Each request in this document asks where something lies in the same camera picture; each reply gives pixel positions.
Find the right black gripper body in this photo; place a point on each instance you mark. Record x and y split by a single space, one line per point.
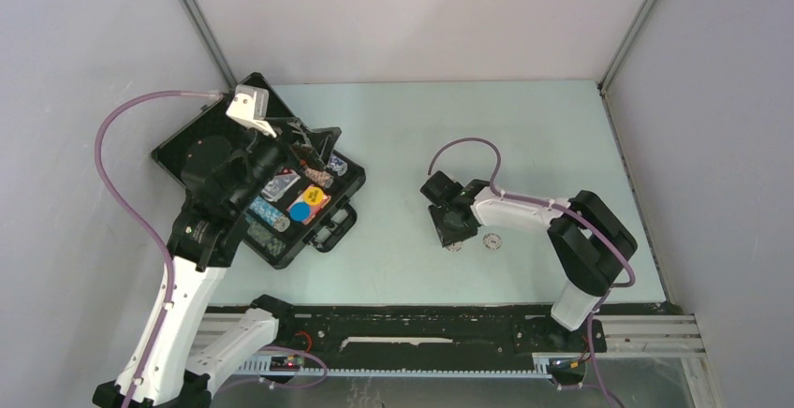
447 230

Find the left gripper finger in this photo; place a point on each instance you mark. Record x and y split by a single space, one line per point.
317 145
290 130

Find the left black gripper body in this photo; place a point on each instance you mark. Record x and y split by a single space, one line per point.
263 158

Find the white poker chip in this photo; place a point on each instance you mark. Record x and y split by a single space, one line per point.
492 241
455 247

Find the clear round dealer button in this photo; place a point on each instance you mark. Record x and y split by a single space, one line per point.
275 189

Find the yellow big blind button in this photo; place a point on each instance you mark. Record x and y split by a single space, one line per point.
314 196

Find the blue round chip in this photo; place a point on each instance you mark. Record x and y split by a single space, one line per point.
300 211

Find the red playing card deck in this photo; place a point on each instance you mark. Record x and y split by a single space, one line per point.
315 209

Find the all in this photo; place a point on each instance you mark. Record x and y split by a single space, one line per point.
286 178

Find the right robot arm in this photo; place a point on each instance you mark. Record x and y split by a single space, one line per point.
592 245

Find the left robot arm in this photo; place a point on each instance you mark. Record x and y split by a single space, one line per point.
161 371

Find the black poker set case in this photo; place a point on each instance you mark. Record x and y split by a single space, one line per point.
212 222

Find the green and blue chip stack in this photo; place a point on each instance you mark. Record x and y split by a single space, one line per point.
337 165

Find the purple and orange chip stack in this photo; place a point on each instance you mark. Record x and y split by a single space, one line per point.
320 177

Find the light blue chip stack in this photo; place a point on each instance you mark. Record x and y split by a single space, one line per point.
271 215

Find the teal green chip stack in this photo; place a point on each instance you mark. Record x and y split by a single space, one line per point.
264 240

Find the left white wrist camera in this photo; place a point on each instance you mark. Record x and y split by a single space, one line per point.
248 108

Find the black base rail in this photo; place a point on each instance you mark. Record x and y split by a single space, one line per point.
464 339

